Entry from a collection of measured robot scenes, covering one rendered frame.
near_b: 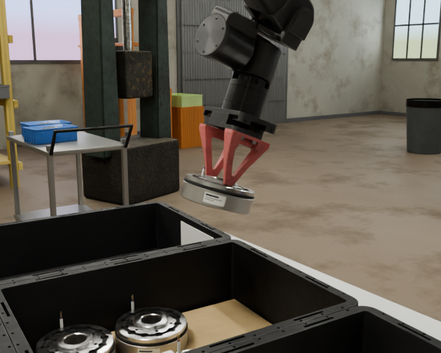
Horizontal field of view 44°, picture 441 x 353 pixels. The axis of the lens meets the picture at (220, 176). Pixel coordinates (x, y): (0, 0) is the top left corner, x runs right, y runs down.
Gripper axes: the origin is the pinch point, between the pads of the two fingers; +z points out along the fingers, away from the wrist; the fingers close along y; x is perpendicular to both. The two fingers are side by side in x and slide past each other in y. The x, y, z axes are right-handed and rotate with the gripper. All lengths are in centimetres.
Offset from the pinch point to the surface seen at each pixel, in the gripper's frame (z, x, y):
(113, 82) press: -39, 113, -378
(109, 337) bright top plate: 25.2, -9.0, -0.1
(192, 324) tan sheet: 23.2, 5.5, -3.2
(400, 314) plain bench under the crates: 17, 59, -7
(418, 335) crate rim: 9.6, 12.7, 28.9
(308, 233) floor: 27, 232, -225
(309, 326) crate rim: 13.0, 4.6, 20.8
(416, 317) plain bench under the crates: 16, 60, -4
